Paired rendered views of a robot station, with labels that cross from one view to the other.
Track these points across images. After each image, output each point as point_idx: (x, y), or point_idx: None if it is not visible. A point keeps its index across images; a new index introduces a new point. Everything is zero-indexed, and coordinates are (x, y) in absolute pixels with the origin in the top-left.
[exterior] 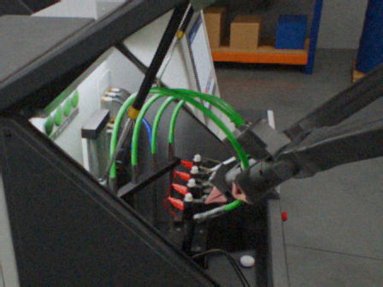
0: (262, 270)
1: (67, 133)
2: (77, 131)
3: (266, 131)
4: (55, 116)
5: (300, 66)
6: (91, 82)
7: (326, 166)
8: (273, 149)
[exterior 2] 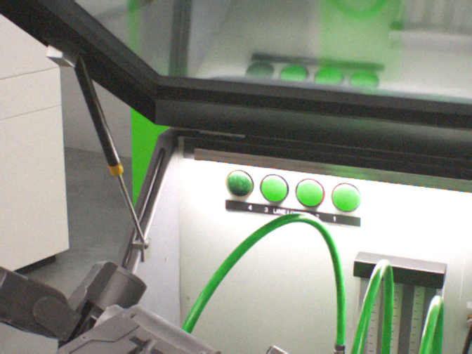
0: None
1: (305, 230)
2: (343, 248)
3: (91, 275)
4: (260, 184)
5: None
6: (437, 212)
7: None
8: (72, 297)
